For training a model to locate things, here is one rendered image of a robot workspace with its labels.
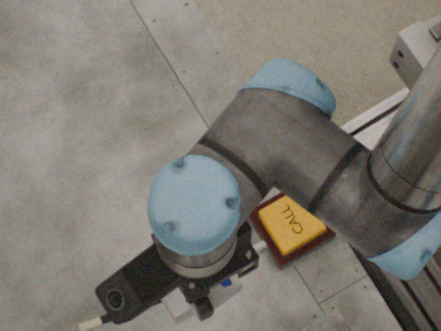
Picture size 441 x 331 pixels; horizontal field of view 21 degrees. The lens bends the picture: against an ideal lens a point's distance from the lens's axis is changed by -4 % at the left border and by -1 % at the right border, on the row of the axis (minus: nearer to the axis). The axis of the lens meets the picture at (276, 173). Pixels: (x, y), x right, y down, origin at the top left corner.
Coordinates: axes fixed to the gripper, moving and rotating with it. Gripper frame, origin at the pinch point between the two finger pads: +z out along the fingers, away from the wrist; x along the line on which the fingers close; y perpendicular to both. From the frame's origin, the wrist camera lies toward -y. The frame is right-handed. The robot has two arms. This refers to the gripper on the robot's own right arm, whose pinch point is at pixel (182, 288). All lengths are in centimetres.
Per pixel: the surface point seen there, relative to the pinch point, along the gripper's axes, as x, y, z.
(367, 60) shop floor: 37, 61, 95
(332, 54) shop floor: 42, 56, 95
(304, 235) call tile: 0.1, 16.5, 11.4
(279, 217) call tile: 3.6, 15.1, 11.4
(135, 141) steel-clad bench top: 21.7, 5.4, 15.1
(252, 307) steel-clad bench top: -3.7, 7.2, 15.1
